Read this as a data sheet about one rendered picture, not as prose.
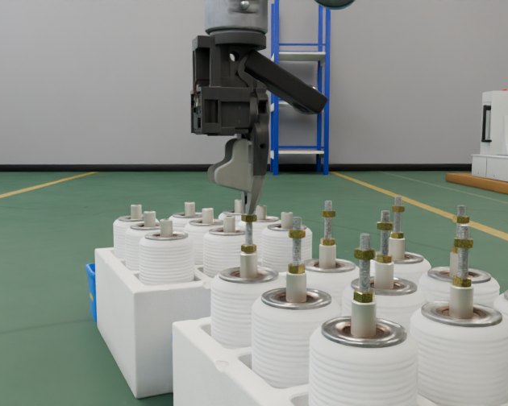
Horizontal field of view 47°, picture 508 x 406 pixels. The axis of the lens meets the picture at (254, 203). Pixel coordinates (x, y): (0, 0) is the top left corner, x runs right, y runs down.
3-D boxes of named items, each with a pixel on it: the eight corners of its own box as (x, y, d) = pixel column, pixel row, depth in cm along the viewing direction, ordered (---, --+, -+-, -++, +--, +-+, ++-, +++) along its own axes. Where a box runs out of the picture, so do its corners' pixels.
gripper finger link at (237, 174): (211, 215, 70) (210, 138, 69) (259, 213, 72) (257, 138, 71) (217, 217, 67) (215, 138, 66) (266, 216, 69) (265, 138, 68)
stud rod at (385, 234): (389, 275, 67) (392, 211, 66) (385, 276, 67) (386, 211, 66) (383, 273, 68) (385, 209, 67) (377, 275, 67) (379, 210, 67)
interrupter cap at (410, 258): (432, 265, 80) (432, 260, 80) (379, 267, 79) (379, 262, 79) (411, 254, 87) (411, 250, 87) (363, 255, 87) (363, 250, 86)
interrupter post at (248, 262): (242, 281, 71) (242, 254, 71) (236, 276, 74) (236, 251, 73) (260, 279, 72) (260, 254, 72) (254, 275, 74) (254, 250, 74)
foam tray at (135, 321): (256, 307, 145) (256, 236, 143) (340, 362, 110) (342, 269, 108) (97, 328, 129) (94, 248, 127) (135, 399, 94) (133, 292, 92)
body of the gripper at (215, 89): (190, 138, 73) (189, 40, 71) (256, 138, 75) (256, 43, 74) (201, 138, 65) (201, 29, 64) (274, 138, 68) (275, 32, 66)
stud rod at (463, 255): (468, 300, 57) (472, 225, 56) (463, 303, 56) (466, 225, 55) (460, 299, 58) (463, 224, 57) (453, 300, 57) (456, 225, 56)
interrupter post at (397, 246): (407, 262, 82) (408, 238, 82) (391, 262, 82) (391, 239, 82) (401, 258, 85) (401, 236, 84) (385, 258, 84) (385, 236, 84)
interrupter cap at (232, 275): (228, 288, 68) (228, 282, 68) (211, 273, 75) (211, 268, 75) (288, 283, 70) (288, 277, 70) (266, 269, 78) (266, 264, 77)
